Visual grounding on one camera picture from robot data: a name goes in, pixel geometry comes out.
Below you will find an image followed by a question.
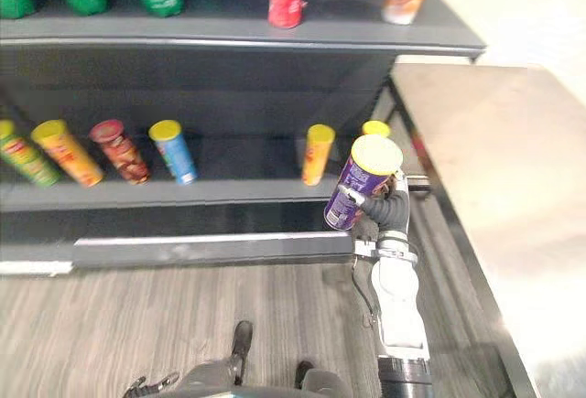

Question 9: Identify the robot grey body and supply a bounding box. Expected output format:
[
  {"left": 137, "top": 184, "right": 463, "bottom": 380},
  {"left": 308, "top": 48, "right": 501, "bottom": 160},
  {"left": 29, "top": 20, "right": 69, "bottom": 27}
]
[{"left": 219, "top": 368, "right": 354, "bottom": 398}]

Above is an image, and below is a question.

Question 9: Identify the blue chips can yellow lid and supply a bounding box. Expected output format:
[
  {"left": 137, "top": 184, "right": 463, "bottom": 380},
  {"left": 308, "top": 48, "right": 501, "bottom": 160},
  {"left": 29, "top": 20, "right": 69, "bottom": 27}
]
[{"left": 147, "top": 119, "right": 199, "bottom": 186}]

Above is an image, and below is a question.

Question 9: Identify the robot left foot dark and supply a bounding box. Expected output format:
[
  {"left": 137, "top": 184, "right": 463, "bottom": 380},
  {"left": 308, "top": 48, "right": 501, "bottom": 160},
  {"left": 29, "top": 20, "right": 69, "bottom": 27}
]
[{"left": 230, "top": 320, "right": 255, "bottom": 371}]

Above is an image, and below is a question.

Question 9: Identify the yellow orange chips can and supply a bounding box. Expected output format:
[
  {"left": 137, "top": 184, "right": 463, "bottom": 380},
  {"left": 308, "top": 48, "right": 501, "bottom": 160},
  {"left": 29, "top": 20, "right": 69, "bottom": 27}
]
[
  {"left": 301, "top": 124, "right": 337, "bottom": 187},
  {"left": 30, "top": 119, "right": 105, "bottom": 188}
]

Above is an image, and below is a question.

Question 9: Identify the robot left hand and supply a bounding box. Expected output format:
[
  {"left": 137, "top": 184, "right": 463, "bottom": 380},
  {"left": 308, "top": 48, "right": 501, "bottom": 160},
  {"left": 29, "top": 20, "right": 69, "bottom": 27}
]
[{"left": 122, "top": 371, "right": 180, "bottom": 398}]

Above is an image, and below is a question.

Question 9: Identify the robot right foot dark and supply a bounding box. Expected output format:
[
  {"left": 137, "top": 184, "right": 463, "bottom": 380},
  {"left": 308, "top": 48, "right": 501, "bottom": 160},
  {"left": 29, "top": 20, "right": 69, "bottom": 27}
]
[{"left": 294, "top": 360, "right": 316, "bottom": 389}]

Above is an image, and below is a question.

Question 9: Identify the green chips can yellow lid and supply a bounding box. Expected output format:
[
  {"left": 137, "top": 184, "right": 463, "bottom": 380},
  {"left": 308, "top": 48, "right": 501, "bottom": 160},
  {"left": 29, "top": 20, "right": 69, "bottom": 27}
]
[{"left": 0, "top": 119, "right": 61, "bottom": 188}]

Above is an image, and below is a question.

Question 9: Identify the dark red chips can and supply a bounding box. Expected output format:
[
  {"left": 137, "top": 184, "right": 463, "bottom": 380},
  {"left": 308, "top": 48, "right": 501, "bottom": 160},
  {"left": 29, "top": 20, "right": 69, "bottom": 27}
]
[{"left": 88, "top": 119, "right": 152, "bottom": 186}]

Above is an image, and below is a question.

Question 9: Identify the purple chips can yellow lid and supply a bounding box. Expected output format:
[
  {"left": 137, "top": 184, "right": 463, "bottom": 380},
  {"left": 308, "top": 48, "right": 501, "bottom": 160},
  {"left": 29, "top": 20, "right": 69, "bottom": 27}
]
[{"left": 323, "top": 134, "right": 405, "bottom": 232}]

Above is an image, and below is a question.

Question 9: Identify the dark grey shelf unit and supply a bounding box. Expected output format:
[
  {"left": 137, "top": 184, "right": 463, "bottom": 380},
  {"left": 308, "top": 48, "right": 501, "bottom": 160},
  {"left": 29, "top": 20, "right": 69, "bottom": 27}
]
[{"left": 0, "top": 0, "right": 487, "bottom": 278}]

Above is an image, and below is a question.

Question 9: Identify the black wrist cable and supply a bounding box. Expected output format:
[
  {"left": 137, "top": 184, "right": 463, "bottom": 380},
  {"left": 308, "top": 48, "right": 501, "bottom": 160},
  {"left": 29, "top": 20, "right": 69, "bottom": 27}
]
[{"left": 350, "top": 254, "right": 382, "bottom": 331}]

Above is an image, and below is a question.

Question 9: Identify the robot foot dark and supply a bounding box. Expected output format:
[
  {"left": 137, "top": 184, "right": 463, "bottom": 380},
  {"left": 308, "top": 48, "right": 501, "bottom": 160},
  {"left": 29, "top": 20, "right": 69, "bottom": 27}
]
[
  {"left": 294, "top": 360, "right": 316, "bottom": 389},
  {"left": 230, "top": 320, "right": 255, "bottom": 371}
]

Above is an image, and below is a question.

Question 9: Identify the grey counter table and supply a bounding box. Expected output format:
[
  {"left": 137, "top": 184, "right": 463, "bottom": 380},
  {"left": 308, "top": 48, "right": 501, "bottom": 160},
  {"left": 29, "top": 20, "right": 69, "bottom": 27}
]
[{"left": 387, "top": 62, "right": 586, "bottom": 398}]

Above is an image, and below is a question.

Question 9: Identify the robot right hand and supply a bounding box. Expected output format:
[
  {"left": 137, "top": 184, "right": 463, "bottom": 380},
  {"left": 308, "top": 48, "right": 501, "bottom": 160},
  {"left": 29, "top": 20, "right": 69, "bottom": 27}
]
[{"left": 340, "top": 170, "right": 411, "bottom": 238}]

